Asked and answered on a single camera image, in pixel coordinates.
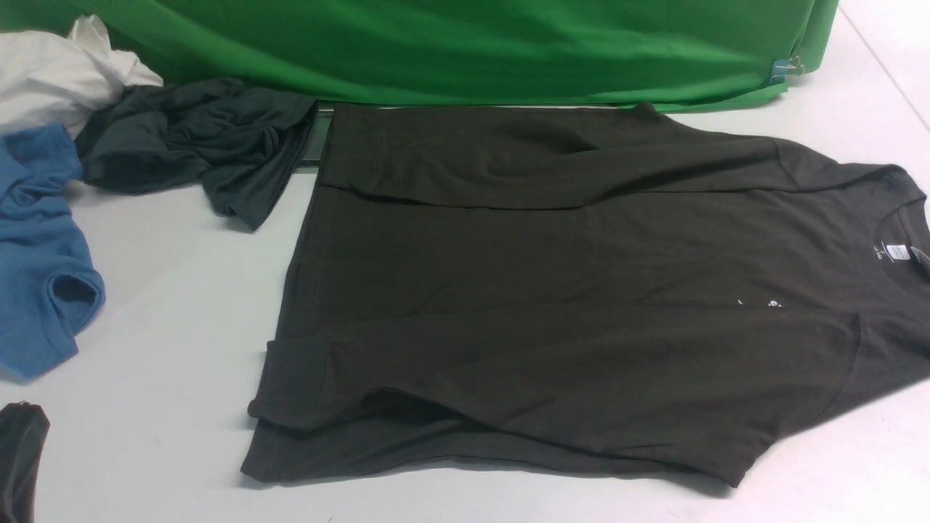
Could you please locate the white crumpled garment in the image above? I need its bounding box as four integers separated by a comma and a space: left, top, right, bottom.
1, 15, 163, 138

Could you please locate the black garment at corner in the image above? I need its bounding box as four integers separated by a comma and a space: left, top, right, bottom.
1, 402, 50, 522

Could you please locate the metal table cable hatch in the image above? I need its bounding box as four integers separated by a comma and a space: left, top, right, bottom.
295, 102, 335, 173

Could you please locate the dark teal crumpled garment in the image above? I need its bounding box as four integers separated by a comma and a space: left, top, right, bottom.
74, 78, 317, 231

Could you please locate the blue t-shirt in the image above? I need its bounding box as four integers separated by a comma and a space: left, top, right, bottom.
1, 123, 106, 381

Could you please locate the green backdrop cloth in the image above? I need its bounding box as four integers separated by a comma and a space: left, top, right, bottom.
2, 1, 839, 113

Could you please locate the gray long-sleeved shirt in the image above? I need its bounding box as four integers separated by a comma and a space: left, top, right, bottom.
241, 104, 928, 487

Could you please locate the blue binder clip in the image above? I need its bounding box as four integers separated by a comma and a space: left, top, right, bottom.
769, 55, 805, 85

